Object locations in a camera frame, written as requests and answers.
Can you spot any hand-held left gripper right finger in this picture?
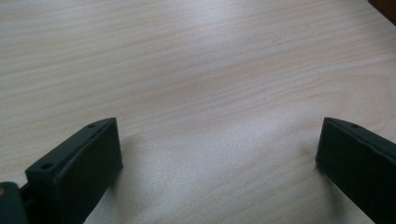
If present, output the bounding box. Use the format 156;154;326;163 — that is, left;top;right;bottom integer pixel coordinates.
315;117;396;224

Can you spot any dark brown object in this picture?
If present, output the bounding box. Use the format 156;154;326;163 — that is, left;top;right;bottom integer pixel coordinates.
367;0;396;26

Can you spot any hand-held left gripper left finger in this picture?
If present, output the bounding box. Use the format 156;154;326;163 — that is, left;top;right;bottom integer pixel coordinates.
24;117;124;224

